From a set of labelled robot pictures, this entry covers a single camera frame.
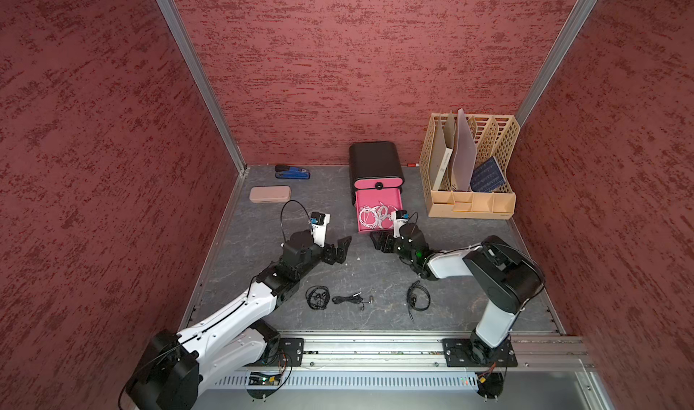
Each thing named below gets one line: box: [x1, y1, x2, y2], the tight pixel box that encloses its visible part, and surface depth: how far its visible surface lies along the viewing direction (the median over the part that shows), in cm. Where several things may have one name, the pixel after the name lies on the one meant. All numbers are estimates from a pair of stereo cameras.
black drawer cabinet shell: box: [348, 140, 405, 199], surface depth 106 cm
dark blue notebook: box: [469, 156, 507, 193], surface depth 105 cm
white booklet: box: [431, 147, 453, 191], surface depth 92 cm
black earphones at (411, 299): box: [406, 279, 432, 320], surface depth 85 cm
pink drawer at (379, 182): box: [354, 177, 404, 191], surface depth 97 cm
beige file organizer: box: [419, 112, 521, 220], surface depth 105 cm
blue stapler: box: [274, 163, 311, 180], surface depth 120 cm
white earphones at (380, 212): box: [373, 200, 388, 230], surface depth 99 cm
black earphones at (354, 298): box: [331, 291, 375, 311], surface depth 85 cm
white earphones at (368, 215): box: [358, 205, 379, 230], surface depth 99 cm
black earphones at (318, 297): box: [305, 285, 330, 311], surface depth 85 cm
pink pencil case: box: [248, 186, 292, 204], surface depth 112 cm
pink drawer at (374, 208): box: [354, 187, 404, 233], surface depth 99 cm
